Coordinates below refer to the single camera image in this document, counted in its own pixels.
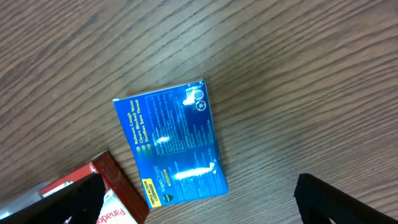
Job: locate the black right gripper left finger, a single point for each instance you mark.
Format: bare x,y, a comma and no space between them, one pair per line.
80,202

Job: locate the blue VapoDrops box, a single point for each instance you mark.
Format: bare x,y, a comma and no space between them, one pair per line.
172,137

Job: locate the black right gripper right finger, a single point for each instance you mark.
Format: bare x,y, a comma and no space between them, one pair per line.
320,202

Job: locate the red Panadol box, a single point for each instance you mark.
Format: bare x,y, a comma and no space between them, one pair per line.
122,202

